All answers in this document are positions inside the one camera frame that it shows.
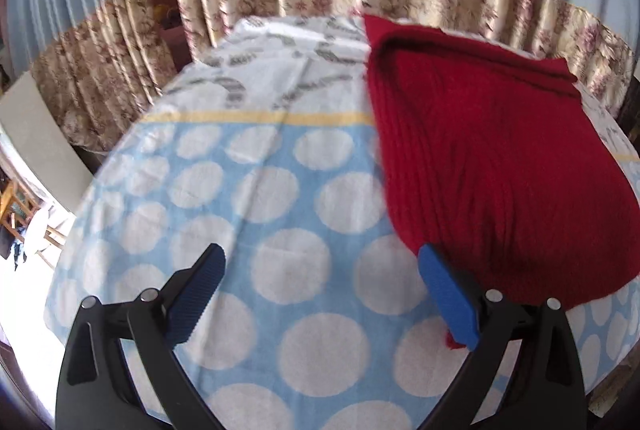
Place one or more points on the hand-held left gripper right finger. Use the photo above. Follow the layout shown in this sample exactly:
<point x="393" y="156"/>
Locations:
<point x="450" y="295"/>

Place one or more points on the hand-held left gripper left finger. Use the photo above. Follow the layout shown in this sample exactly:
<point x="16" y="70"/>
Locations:
<point x="197" y="297"/>

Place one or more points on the red knitted sweater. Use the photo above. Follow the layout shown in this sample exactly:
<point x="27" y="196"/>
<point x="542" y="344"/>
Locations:
<point x="490" y="150"/>

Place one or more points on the polka dot bed sheet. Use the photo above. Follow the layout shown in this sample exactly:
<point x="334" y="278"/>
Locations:
<point x="250" y="190"/>

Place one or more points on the wooden stool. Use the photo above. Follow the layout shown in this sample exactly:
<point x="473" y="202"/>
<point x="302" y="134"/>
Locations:
<point x="15" y="210"/>

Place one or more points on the white flat board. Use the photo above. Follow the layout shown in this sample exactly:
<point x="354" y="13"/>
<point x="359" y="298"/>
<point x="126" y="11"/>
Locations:
<point x="37" y="135"/>

